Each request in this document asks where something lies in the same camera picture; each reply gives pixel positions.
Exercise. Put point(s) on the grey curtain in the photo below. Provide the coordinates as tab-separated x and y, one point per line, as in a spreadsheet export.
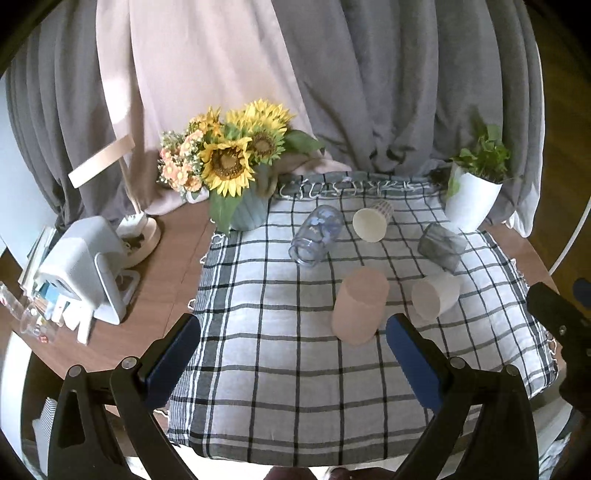
406	83
51	115

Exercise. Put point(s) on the cream patterned paper cup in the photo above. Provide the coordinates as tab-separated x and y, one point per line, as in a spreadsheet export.
369	224

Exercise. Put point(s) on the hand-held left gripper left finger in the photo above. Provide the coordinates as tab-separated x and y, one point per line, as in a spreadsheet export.
174	353

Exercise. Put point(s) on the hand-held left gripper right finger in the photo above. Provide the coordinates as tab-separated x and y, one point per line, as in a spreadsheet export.
411	360

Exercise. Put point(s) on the white cup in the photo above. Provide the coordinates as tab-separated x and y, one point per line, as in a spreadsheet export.
431	297

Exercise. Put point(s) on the grey cup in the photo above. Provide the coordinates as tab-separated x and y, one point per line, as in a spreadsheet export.
441	247

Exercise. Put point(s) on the white projector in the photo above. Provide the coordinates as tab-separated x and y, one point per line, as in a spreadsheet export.
76	263

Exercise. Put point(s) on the pink flower bunch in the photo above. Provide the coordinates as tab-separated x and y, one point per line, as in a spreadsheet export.
178	168

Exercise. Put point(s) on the green plant in white pot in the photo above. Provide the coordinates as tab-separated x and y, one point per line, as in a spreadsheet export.
471	198

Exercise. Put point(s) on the white desk lamp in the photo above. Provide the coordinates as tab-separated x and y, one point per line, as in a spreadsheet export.
104	157

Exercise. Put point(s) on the clear glass cup blue flowers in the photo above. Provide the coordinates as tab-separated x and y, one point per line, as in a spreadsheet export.
316	233

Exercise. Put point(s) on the pink cup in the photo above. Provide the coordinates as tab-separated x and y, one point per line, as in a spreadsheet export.
358	309

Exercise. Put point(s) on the teal ribbed vase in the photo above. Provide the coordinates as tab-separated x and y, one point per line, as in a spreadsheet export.
247	210

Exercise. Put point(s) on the black white checkered cloth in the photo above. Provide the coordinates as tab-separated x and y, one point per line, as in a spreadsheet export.
277	369

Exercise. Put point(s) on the stack of books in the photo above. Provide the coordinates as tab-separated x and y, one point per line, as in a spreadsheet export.
37	263

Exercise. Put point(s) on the clear drinking glass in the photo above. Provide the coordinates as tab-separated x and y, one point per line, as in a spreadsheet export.
37	321

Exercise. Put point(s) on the sunflower bouquet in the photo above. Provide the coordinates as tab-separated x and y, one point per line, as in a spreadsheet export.
228	164

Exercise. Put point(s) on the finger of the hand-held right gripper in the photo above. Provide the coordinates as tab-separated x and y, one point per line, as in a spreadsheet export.
551	311
582	293

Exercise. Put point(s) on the pink curtain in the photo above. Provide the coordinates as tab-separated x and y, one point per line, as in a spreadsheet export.
184	69

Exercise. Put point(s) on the white ribbed object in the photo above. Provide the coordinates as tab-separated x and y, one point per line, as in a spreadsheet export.
45	422

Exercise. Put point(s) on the white curved pole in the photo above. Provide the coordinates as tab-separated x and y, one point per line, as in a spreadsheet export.
575	233

